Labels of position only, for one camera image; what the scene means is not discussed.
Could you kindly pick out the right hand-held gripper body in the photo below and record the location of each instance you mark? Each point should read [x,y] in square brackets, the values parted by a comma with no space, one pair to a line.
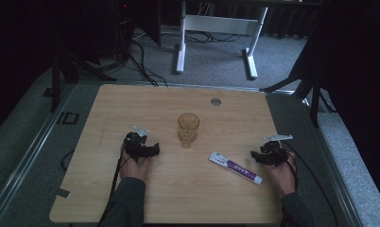
[274,150]

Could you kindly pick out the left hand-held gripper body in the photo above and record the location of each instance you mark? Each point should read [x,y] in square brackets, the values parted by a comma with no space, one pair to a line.
[135,144]

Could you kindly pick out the white purple toothpaste tube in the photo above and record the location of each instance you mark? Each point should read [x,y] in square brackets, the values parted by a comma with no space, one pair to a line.
[235,168]

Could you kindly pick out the clear glass cup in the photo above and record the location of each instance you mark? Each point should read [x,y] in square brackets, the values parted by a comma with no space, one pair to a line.
[188,130]

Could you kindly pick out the person's left hand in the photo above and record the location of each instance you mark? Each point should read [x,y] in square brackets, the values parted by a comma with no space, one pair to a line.
[135,168]

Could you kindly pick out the person's right hand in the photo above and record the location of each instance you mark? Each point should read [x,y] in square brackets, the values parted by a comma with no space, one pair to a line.
[282,176]

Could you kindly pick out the grey table grommet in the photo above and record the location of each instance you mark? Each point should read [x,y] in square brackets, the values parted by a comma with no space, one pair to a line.
[215,101]

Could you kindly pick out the black stand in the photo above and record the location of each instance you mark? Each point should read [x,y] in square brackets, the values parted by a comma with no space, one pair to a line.
[68,67]
[304,82]

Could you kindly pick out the black rectangular floor bracket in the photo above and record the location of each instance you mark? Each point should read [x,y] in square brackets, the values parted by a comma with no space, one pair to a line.
[69,118]

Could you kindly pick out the white metal desk frame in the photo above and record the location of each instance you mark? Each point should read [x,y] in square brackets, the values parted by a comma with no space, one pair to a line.
[218,26]

